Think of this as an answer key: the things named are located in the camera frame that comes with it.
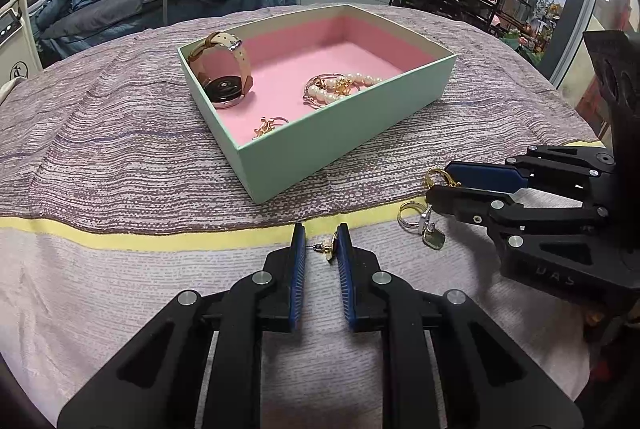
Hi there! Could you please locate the purple striped blanket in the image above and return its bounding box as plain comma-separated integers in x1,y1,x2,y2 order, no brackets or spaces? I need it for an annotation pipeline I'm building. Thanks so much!
0,4,601,235

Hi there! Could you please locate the green potted plant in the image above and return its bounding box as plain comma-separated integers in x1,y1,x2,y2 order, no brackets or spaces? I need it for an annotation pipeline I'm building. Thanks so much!
501,25,548,60

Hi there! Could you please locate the small gold stud earring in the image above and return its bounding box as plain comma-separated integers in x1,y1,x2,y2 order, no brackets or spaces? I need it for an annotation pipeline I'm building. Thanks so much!
311,239,337,262

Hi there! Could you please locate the brown strap wristwatch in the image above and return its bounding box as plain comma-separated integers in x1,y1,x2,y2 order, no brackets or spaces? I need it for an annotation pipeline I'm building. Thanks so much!
187,31,255,110

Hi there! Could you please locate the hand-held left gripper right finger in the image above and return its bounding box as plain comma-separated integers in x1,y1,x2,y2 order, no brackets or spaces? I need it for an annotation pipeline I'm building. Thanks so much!
336,223,585,429

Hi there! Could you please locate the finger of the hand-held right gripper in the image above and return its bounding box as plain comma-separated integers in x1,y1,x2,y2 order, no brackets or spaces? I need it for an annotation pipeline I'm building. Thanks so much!
444,145,617,194
426,185,626,302

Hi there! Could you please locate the red garment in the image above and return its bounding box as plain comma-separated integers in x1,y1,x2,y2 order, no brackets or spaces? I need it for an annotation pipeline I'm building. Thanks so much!
587,349,621,385

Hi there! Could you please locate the white pearl bracelet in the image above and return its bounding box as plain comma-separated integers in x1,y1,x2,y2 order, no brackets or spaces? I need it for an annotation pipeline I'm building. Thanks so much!
306,71,383,106

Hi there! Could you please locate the light pink bedspread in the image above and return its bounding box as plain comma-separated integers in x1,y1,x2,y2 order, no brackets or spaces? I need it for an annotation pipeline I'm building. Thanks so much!
0,140,616,429

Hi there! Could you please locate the green box with pink lining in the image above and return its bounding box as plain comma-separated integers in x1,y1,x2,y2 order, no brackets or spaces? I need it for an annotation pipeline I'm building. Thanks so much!
177,4,457,204

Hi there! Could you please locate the white beauty machine with screen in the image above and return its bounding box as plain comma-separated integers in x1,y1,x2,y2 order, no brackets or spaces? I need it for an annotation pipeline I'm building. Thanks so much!
0,0,48,82

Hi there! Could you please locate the wide silver ring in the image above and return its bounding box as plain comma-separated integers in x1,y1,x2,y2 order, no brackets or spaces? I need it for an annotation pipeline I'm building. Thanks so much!
397,201,432,230

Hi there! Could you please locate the square stone earring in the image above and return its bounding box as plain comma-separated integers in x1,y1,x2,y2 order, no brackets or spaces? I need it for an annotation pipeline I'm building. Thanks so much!
417,209,447,250

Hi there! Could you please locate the gold hoop earring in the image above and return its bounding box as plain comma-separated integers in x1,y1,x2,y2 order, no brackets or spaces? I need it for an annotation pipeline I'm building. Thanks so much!
424,168,462,190

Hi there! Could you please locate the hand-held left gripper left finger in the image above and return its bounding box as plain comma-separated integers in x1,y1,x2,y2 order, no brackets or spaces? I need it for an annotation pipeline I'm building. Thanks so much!
57,223,307,429

